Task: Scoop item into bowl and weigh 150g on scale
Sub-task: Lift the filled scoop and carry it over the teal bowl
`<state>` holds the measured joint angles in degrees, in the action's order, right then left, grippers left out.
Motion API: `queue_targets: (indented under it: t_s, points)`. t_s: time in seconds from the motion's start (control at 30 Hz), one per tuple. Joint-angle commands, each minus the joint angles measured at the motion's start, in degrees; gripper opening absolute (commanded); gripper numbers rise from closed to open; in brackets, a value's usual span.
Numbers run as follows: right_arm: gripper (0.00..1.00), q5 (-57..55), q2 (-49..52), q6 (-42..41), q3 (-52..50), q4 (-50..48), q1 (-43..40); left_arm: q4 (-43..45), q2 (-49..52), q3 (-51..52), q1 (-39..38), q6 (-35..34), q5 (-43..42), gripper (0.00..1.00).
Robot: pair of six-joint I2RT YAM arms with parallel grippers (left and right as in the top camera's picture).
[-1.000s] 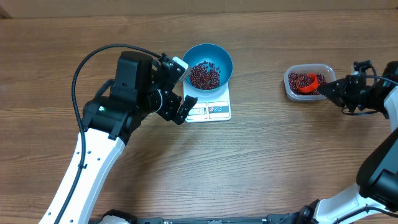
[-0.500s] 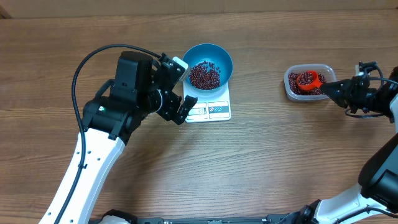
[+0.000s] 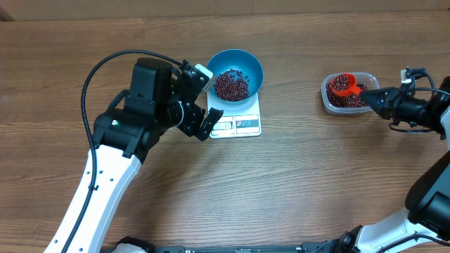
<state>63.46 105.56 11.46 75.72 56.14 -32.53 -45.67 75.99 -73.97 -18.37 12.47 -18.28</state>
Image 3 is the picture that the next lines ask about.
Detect red measuring scoop blue handle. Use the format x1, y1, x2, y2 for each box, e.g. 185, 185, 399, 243
329, 72, 365, 98

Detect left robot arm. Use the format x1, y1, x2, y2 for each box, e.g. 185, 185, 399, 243
46, 58, 223, 252

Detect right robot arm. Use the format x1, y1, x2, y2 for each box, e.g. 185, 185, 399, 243
316, 69, 449, 252

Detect white digital kitchen scale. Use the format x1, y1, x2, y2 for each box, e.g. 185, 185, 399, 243
207, 91, 262, 139

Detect red beans in bowl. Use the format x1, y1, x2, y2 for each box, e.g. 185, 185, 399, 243
213, 69, 250, 102

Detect clear plastic food container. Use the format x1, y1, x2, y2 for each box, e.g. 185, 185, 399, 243
321, 72, 380, 115

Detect red adzuki beans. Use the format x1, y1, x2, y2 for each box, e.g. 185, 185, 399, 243
326, 82, 366, 108

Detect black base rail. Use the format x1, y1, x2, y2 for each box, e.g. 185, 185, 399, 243
100, 239, 361, 253

